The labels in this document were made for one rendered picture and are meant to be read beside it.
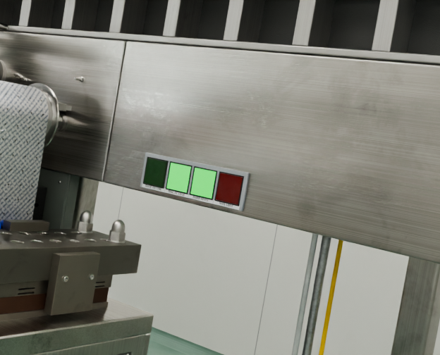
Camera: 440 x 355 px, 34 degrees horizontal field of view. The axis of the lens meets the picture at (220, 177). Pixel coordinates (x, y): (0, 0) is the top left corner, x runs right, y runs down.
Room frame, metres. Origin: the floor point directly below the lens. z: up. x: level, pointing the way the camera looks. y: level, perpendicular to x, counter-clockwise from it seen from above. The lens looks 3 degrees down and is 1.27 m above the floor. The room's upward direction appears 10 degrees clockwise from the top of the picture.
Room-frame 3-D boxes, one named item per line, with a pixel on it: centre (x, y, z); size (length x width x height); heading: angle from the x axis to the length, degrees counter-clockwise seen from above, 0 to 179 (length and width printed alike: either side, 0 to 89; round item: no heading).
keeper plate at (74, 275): (1.31, 0.23, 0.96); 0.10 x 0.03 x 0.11; 144
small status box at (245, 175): (1.36, 0.05, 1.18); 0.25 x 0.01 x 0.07; 54
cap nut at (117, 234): (1.45, 0.19, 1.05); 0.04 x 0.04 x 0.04
